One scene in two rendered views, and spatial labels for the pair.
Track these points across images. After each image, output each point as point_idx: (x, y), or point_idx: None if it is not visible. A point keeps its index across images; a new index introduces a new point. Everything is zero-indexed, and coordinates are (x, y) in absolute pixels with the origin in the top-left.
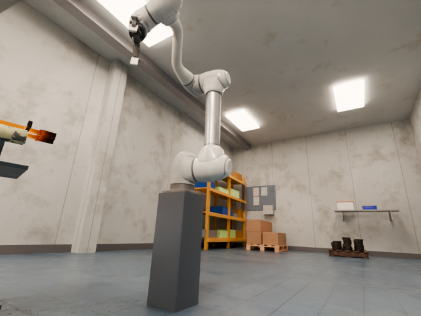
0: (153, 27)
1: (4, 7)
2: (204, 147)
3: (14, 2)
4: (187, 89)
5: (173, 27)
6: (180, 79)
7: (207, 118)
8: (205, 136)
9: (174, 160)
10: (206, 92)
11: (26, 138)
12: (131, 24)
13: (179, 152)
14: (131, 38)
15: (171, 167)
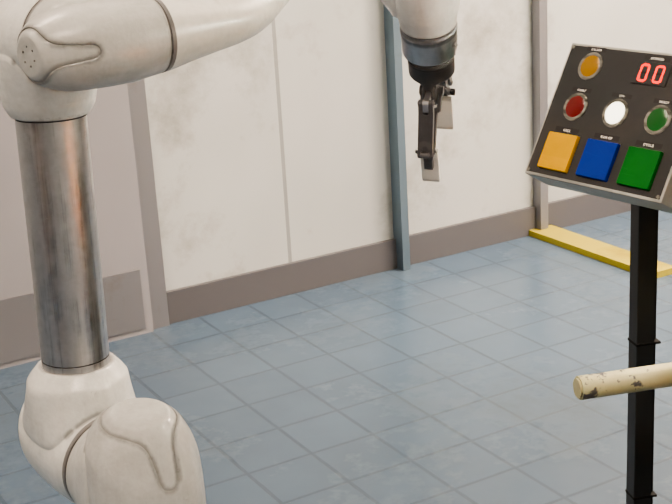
0: (382, 2)
1: (627, 197)
2: (124, 364)
3: (608, 192)
4: (139, 79)
5: None
6: (200, 57)
7: (98, 238)
8: (105, 318)
9: (197, 447)
10: (90, 111)
11: (573, 387)
12: (449, 96)
13: (171, 410)
14: (444, 81)
15: (201, 479)
